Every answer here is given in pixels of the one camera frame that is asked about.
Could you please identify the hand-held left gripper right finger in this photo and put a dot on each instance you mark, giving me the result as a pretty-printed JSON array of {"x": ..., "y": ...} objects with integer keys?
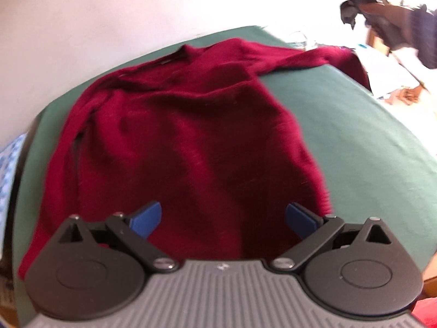
[{"x": 300, "y": 220}]

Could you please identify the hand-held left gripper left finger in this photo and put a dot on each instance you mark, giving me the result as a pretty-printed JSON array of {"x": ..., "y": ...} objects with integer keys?
[{"x": 146, "y": 220}]

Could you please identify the dark red knitted sweater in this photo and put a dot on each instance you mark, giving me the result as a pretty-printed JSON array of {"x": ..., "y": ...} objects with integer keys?
[{"x": 191, "y": 136}]

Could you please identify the white paper sheets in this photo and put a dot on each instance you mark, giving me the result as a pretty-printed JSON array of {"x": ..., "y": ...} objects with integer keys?
[{"x": 385, "y": 68}]

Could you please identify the green table cloth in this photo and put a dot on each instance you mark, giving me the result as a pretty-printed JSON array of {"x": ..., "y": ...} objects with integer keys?
[{"x": 358, "y": 143}]

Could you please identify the blue white patterned cloth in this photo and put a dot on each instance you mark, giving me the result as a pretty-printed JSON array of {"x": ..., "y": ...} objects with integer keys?
[{"x": 10, "y": 167}]

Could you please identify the person's red top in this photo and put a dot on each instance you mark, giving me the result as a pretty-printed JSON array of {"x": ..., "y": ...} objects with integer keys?
[{"x": 426, "y": 314}]

